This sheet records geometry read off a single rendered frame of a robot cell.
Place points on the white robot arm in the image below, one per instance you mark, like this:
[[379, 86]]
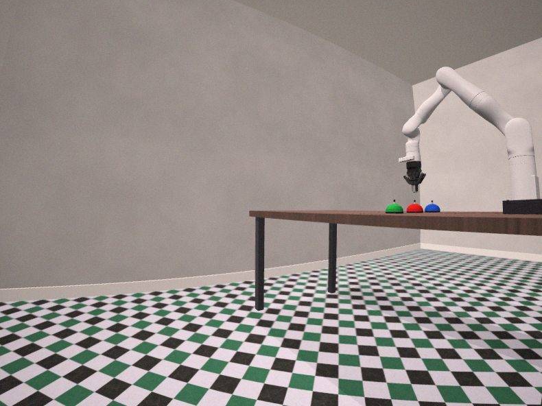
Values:
[[524, 182]]

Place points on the blue dome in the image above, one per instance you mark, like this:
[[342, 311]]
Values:
[[432, 208]]

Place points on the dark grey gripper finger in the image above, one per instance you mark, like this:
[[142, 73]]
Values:
[[409, 180], [418, 180]]

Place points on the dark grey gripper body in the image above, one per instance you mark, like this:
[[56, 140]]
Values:
[[414, 166]]

